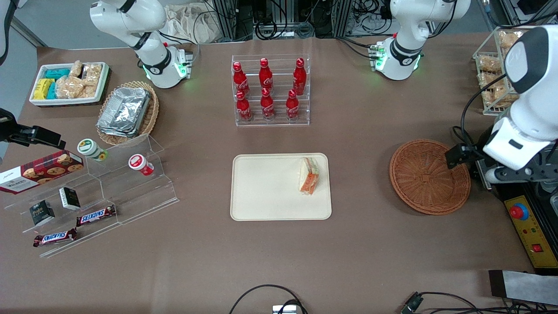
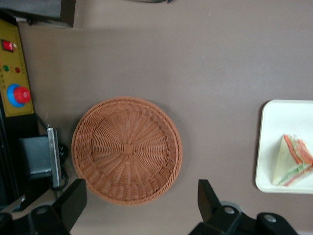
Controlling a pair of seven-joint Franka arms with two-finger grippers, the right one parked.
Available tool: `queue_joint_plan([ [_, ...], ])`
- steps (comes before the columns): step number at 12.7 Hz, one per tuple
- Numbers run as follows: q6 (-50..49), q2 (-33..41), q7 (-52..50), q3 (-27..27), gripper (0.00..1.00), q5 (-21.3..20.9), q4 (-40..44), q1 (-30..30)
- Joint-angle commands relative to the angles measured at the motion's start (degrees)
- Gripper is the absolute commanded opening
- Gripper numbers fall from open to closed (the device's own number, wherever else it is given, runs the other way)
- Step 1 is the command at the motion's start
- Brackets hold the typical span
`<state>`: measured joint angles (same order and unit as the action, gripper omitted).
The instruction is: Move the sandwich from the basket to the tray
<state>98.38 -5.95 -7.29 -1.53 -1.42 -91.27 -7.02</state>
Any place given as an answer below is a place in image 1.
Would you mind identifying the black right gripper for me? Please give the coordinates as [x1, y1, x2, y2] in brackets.
[0, 108, 67, 150]

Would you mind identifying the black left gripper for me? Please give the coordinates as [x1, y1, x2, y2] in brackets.
[445, 143, 558, 184]

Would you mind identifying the triangle sandwich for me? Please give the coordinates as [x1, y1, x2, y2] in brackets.
[298, 157, 320, 196]

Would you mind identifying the round brown wicker basket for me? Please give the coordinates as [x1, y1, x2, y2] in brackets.
[389, 139, 472, 216]

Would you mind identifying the oval wicker basket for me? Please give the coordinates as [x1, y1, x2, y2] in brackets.
[96, 81, 160, 147]

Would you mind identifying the cream plastic tray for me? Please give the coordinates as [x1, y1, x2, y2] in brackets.
[230, 153, 333, 222]

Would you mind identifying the Walkers shortbread cookie box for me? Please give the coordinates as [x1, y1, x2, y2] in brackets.
[0, 150, 84, 195]

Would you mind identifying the white rectangular snack bin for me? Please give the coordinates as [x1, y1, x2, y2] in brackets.
[29, 62, 110, 107]

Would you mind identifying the green lidded yogurt cup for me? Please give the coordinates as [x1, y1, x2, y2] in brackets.
[77, 138, 108, 162]

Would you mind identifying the yellow snack packet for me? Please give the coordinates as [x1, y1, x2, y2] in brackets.
[34, 78, 55, 100]

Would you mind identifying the black box with white label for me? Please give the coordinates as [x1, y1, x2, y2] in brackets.
[59, 187, 82, 211]

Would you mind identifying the aluminium foil container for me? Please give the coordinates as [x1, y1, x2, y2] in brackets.
[96, 98, 149, 138]
[97, 87, 151, 137]

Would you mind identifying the clear bag of fried snacks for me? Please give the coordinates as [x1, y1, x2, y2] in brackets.
[492, 86, 511, 107]
[498, 31, 519, 48]
[478, 72, 504, 89]
[479, 55, 502, 72]

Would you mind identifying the black Face tea box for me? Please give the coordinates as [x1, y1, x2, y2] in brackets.
[29, 200, 56, 226]

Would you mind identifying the red emergency stop button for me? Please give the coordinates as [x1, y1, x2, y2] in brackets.
[510, 203, 529, 222]

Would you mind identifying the Snickers chocolate bar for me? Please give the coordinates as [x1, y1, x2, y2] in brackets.
[76, 205, 117, 227]
[33, 228, 78, 248]

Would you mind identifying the red lidded yogurt cup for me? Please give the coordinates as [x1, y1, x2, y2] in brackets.
[128, 154, 154, 177]

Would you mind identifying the clear acrylic stepped shelf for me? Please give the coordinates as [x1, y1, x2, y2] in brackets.
[3, 134, 180, 259]

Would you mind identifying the grey metal bar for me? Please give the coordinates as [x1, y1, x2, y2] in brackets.
[9, 17, 48, 48]

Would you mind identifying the black machine with yellow panel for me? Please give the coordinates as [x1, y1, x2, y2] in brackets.
[469, 129, 558, 275]

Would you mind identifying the grey panel with black edge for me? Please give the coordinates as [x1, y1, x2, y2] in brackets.
[488, 270, 558, 306]

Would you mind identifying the red Coca-Cola bottle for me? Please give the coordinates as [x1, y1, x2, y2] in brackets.
[260, 88, 276, 121]
[293, 58, 307, 96]
[259, 58, 274, 93]
[286, 89, 300, 122]
[235, 90, 253, 123]
[232, 61, 250, 96]

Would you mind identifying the beige cloth bag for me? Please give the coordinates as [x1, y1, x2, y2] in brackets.
[163, 3, 218, 44]

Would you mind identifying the clear acrylic bottle rack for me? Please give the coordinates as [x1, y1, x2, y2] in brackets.
[231, 54, 311, 127]

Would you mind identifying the black machine power cable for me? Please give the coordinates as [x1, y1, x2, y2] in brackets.
[452, 126, 480, 151]

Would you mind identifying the white wire basket rack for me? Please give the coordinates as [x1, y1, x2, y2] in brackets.
[473, 25, 541, 117]

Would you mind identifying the black cable with plug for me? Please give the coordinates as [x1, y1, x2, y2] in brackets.
[400, 291, 558, 314]

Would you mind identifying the aluminium frame rack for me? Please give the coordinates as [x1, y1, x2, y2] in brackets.
[209, 0, 354, 42]

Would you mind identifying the black looped floor cable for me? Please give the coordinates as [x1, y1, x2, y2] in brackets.
[229, 284, 308, 314]

